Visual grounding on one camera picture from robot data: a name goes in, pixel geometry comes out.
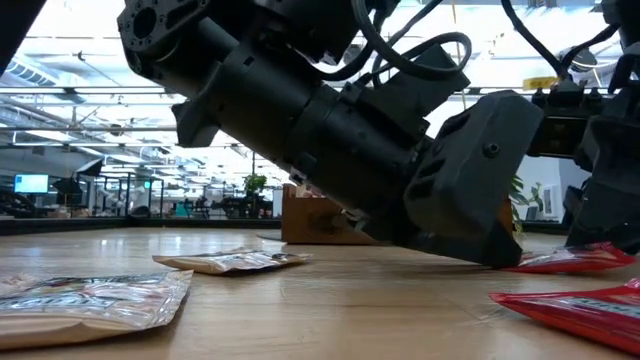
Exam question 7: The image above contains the distant green plant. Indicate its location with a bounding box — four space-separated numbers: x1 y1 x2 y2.
243 173 269 197

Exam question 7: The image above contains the red strawberry tea bag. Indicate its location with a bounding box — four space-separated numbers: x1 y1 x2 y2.
502 241 637 275
488 278 640 357

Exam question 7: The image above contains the beige vanilla cinnamon tea bag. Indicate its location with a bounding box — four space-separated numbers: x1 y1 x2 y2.
0 271 195 351
293 183 326 199
151 247 312 276

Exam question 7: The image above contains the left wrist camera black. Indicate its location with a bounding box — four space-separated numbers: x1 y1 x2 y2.
342 43 472 134

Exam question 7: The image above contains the lit computer monitor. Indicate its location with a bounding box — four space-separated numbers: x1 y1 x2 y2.
13 173 51 196

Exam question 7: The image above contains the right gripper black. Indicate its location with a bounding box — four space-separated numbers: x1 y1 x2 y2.
563 41 640 255

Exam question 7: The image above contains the black right camera cable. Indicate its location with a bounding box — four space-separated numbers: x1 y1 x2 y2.
499 0 622 79

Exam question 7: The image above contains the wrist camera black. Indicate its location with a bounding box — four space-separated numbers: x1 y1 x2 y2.
527 84 604 160
342 43 472 134

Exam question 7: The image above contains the black left camera cable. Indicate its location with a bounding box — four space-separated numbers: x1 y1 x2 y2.
319 0 474 84

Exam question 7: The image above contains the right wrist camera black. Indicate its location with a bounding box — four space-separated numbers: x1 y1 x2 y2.
527 84 604 160

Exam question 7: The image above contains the black camera cable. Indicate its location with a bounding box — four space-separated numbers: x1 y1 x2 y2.
319 0 474 84
499 0 622 79

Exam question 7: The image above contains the wooden three-compartment tray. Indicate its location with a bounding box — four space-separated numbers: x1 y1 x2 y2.
280 182 516 247

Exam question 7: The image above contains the yellow snack packet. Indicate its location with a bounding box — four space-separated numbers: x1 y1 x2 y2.
522 75 559 91

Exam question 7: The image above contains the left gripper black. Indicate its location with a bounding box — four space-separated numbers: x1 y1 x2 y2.
288 81 545 270

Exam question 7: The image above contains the green leafy plant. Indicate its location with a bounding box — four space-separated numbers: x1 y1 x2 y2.
508 174 545 236

